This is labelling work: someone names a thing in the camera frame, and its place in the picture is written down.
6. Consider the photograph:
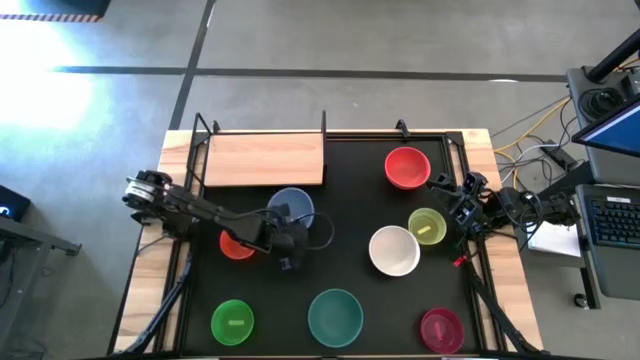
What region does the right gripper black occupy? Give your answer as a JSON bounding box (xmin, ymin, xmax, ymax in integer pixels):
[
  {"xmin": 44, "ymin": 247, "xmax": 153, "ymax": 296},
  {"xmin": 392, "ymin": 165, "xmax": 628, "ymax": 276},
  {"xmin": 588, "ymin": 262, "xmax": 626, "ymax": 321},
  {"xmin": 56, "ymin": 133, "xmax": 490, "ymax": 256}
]
[{"xmin": 426, "ymin": 173, "xmax": 484, "ymax": 235}]

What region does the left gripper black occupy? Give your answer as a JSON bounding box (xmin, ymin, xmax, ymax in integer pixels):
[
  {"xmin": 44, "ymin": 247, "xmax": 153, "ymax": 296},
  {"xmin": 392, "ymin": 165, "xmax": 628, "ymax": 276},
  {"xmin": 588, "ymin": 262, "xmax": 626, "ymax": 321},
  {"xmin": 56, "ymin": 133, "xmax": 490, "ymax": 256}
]
[{"xmin": 271, "ymin": 218, "xmax": 311, "ymax": 272}]

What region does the red bowl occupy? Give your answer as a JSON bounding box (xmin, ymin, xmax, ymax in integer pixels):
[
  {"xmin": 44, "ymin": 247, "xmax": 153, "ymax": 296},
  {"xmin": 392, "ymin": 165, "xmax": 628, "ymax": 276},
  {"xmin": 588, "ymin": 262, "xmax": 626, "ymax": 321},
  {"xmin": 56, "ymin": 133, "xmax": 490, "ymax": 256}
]
[{"xmin": 384, "ymin": 146, "xmax": 432, "ymax": 191}]

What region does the small yellow-green translucent bowl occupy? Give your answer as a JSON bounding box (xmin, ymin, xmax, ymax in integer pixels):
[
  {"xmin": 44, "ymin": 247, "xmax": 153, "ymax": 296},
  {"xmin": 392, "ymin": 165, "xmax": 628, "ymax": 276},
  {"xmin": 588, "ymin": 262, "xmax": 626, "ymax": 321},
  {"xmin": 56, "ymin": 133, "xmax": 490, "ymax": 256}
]
[{"xmin": 407, "ymin": 207, "xmax": 448, "ymax": 247}]

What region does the small orange translucent bowl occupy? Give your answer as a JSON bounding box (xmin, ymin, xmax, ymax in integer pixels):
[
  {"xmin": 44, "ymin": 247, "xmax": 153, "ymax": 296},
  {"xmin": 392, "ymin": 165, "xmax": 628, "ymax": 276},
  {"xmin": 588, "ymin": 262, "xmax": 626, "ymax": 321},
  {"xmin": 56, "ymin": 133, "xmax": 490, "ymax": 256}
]
[{"xmin": 218, "ymin": 229, "xmax": 257, "ymax": 261}]

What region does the blue-grey bowl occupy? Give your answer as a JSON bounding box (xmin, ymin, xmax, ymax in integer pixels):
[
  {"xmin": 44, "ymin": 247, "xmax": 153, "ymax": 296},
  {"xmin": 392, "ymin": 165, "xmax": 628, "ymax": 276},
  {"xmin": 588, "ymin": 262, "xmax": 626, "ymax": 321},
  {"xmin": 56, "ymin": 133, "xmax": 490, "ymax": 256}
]
[{"xmin": 267, "ymin": 187, "xmax": 316, "ymax": 230}]

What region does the teal bowl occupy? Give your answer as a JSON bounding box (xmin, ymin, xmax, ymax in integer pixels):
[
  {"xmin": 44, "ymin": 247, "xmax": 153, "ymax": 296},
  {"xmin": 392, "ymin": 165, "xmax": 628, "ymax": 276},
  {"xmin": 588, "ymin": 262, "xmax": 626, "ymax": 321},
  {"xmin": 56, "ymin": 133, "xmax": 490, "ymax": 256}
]
[{"xmin": 307, "ymin": 288, "xmax": 365, "ymax": 349}]

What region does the small green translucent bowl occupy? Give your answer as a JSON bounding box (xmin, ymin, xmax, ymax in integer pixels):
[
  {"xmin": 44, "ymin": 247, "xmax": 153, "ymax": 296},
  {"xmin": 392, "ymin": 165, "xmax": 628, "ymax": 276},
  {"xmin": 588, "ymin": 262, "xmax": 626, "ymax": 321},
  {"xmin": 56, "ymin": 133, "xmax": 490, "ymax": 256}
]
[{"xmin": 210, "ymin": 299, "xmax": 255, "ymax": 347}]

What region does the white bowl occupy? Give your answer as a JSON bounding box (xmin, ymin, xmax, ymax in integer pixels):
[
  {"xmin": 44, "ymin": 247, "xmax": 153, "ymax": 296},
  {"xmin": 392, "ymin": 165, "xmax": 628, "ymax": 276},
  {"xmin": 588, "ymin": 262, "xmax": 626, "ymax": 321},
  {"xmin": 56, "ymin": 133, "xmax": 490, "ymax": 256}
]
[{"xmin": 368, "ymin": 225, "xmax": 422, "ymax": 278}]

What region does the small magenta translucent bowl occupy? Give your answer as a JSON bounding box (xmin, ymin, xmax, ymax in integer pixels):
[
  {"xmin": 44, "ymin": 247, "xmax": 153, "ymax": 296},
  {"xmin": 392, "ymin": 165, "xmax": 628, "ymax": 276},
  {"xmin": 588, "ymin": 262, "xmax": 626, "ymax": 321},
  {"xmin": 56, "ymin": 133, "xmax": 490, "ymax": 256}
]
[{"xmin": 419, "ymin": 307, "xmax": 466, "ymax": 355}]

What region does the wooden shelf board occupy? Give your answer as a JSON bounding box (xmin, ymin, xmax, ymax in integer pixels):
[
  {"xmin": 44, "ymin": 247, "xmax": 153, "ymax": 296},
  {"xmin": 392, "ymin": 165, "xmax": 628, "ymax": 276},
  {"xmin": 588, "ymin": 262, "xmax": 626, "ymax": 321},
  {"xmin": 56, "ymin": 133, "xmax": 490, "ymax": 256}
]
[{"xmin": 204, "ymin": 132, "xmax": 326, "ymax": 188}]

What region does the black table mat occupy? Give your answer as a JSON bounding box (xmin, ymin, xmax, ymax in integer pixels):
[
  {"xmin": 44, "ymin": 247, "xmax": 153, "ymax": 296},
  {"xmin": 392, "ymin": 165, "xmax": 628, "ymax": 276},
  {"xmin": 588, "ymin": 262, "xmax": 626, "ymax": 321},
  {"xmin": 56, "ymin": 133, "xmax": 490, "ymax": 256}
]
[{"xmin": 182, "ymin": 134, "xmax": 481, "ymax": 356}]

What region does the black power strip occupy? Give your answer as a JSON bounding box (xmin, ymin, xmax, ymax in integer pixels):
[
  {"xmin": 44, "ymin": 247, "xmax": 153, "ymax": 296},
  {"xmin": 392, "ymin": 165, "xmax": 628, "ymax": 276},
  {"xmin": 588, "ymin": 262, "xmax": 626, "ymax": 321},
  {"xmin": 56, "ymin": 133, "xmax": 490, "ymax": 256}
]
[{"xmin": 540, "ymin": 138, "xmax": 579, "ymax": 172}]

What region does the white paper sheet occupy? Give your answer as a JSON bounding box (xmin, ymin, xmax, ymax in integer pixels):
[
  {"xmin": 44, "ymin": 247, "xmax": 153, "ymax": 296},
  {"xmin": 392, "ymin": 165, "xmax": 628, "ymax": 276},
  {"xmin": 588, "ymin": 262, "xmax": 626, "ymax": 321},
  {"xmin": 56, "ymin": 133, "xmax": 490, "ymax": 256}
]
[{"xmin": 527, "ymin": 219, "xmax": 582, "ymax": 259}]

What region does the black keyboard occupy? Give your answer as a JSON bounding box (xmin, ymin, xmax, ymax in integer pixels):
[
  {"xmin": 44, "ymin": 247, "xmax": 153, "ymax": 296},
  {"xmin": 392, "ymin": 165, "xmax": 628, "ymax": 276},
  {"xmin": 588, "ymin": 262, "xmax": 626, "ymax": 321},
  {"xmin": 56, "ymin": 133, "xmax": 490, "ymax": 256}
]
[{"xmin": 587, "ymin": 194, "xmax": 640, "ymax": 249}]

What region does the computer monitor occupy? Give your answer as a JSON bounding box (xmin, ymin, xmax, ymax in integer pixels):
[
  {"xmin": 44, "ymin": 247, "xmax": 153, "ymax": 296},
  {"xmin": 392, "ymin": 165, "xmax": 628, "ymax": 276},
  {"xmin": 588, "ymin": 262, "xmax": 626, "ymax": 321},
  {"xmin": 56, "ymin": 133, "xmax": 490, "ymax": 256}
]
[{"xmin": 572, "ymin": 97, "xmax": 640, "ymax": 159}]

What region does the grey equipment cart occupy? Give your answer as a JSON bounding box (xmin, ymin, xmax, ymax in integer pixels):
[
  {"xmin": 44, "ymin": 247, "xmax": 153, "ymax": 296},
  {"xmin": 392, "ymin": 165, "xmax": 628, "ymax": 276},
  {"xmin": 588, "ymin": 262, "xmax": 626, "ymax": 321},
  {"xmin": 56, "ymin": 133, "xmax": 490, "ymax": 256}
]
[{"xmin": 565, "ymin": 64, "xmax": 640, "ymax": 302}]

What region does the black pole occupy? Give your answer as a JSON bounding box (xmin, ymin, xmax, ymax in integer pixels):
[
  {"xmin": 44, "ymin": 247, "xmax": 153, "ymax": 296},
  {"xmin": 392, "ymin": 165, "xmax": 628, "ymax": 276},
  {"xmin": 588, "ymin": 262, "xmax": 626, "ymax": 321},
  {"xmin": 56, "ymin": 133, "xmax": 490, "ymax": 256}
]
[{"xmin": 585, "ymin": 29, "xmax": 640, "ymax": 84}]

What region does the grey side desk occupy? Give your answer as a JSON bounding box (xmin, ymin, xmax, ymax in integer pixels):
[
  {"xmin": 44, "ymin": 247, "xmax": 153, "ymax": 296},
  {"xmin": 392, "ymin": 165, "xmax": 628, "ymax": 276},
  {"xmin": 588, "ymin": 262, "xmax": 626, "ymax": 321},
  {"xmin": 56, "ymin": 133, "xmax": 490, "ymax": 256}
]
[{"xmin": 0, "ymin": 214, "xmax": 84, "ymax": 360}]

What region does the black box device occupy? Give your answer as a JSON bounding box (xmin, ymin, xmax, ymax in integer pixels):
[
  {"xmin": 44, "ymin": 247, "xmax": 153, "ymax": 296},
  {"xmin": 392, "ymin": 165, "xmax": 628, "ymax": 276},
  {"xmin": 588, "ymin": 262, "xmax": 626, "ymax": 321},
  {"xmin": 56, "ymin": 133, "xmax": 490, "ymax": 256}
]
[{"xmin": 0, "ymin": 184, "xmax": 32, "ymax": 224}]

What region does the striped edge floor mat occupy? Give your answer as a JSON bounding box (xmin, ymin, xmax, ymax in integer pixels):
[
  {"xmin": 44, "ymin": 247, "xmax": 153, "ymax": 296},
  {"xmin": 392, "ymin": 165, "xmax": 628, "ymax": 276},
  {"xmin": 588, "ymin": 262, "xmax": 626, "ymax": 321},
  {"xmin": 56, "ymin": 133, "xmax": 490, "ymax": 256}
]
[{"xmin": 0, "ymin": 0, "xmax": 112, "ymax": 24}]

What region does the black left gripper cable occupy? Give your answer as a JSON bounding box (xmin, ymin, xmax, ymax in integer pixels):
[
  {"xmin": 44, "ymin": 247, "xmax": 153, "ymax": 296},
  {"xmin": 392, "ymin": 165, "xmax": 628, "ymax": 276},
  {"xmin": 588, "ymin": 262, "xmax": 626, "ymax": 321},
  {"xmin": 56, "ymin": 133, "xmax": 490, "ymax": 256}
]
[{"xmin": 303, "ymin": 211, "xmax": 336, "ymax": 251}]

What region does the black metal rig frame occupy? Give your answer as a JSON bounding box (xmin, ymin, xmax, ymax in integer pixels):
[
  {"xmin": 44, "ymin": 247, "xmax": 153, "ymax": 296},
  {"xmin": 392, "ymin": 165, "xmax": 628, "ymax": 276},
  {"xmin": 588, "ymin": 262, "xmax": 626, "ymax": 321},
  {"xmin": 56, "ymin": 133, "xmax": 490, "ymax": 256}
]
[{"xmin": 107, "ymin": 112, "xmax": 546, "ymax": 360}]

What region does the white floor cable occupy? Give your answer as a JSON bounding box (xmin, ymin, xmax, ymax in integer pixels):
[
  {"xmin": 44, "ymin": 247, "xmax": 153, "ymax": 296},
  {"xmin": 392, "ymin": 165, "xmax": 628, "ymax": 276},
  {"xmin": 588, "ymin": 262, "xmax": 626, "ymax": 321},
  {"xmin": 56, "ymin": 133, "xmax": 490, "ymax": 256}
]
[{"xmin": 499, "ymin": 143, "xmax": 556, "ymax": 186}]

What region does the yellow floor cable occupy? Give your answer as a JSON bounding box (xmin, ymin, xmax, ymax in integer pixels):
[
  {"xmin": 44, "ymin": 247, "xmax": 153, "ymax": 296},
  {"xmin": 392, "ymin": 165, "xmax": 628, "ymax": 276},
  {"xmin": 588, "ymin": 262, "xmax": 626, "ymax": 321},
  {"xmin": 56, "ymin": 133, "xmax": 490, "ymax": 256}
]
[{"xmin": 493, "ymin": 97, "xmax": 571, "ymax": 194}]

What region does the black diagonal frame strut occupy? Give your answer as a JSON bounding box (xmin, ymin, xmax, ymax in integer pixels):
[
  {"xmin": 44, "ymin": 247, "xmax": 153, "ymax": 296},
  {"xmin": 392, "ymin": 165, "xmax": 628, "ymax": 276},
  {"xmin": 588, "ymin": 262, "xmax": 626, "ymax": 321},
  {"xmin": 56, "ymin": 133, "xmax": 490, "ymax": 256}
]
[
  {"xmin": 462, "ymin": 259, "xmax": 539, "ymax": 356},
  {"xmin": 112, "ymin": 249, "xmax": 196, "ymax": 357}
]

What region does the black metal shelf frame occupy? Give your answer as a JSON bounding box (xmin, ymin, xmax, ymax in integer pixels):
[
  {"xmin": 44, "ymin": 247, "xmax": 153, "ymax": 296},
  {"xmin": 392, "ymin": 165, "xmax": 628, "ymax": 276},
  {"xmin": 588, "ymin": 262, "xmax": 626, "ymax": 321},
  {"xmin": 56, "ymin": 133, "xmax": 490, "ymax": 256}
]
[{"xmin": 185, "ymin": 109, "xmax": 329, "ymax": 190}]

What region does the black cable coil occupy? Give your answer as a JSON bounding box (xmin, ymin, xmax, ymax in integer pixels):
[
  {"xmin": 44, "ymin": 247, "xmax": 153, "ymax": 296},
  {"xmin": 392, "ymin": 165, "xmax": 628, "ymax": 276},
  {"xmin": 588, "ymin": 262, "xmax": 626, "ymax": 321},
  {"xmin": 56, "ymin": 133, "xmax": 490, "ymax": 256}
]
[{"xmin": 578, "ymin": 87, "xmax": 625, "ymax": 120}]

